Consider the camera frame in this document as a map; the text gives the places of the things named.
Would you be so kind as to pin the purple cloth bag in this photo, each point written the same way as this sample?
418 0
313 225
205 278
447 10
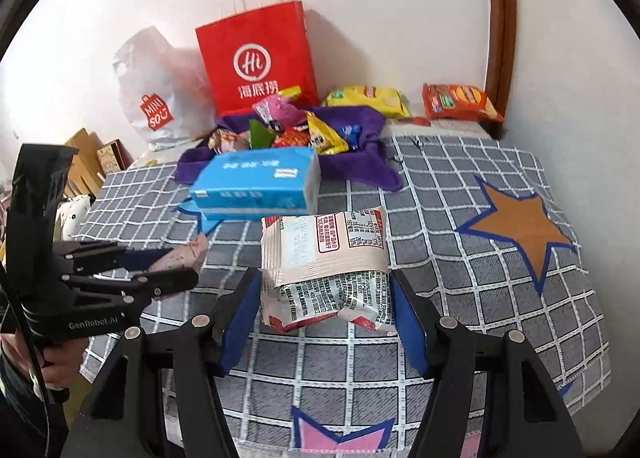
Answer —
360 162

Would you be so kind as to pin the yellow snack packet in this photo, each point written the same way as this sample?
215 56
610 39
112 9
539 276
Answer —
325 135

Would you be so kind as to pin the person's left forearm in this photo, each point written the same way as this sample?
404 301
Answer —
25 418

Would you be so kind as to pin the green snack packet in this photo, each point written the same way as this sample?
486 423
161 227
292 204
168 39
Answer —
260 135

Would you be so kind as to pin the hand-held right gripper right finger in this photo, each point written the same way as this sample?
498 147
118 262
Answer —
410 333

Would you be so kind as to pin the grey checkered blanket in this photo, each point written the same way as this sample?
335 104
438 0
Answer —
450 288

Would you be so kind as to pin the small pink white packet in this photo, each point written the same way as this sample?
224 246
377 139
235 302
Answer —
182 253

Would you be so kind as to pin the person's left hand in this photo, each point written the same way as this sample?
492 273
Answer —
57 363

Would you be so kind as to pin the blue snack packet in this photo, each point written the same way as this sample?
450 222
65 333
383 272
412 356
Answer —
351 135

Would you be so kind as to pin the red paper bag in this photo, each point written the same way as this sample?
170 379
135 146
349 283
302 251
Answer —
255 47

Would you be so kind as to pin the red peanut packet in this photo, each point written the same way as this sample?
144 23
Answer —
291 139

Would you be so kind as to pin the yellow chip bag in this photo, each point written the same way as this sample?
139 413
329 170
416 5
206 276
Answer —
365 100

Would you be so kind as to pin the light wooden furniture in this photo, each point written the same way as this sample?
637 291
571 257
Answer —
82 157

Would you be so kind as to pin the white plastic bag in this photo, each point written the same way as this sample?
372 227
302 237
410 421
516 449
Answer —
150 87

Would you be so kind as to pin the orange red snack packet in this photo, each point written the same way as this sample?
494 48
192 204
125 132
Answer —
225 140

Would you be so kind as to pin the brown wooden door frame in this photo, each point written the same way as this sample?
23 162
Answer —
500 37

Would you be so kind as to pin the white red-edged snack packet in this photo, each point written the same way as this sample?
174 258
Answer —
325 258

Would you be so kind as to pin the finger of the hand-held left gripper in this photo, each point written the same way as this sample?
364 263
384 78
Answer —
160 284
100 258

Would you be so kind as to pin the black and white plush toy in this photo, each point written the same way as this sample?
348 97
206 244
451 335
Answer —
75 218

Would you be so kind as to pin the blue tissue pack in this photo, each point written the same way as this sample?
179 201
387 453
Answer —
255 180

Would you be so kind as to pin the orange chip bag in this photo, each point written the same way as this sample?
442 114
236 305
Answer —
460 101

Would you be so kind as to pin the brown framed box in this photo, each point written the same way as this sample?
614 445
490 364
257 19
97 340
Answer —
114 156

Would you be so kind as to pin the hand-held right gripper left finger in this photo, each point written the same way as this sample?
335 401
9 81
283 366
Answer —
240 328

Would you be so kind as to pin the pink snack bag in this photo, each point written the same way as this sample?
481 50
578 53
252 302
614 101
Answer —
280 110

